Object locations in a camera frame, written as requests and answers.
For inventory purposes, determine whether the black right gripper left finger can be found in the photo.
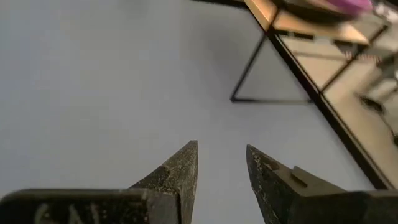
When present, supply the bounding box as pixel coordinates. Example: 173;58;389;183
0;140;199;224

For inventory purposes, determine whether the purple round plate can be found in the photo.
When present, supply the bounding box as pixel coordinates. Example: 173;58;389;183
326;0;374;15

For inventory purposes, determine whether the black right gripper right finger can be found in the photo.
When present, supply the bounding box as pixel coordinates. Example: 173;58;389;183
246;144;398;224

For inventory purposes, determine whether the black round plate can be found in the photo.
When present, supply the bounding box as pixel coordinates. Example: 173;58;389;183
273;0;349;21

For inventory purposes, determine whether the wooden shelf with black frame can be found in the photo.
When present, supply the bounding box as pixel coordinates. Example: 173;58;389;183
229;0;389;103

